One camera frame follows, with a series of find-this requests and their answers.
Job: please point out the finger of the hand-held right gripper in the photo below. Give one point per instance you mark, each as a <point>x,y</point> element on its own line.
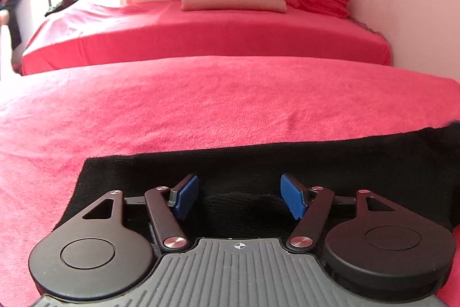
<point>456,122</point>

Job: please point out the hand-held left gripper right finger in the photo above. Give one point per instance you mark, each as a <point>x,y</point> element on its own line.
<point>293,197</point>

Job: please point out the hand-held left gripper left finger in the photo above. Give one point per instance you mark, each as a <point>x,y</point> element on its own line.
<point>187,195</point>

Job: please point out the black knit pants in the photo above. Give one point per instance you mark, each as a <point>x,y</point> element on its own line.
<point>251,163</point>

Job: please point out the bed with red sheet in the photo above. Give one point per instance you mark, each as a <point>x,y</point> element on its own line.
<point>197,30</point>

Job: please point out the black cloth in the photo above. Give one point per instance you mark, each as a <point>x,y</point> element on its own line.
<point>64,4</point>

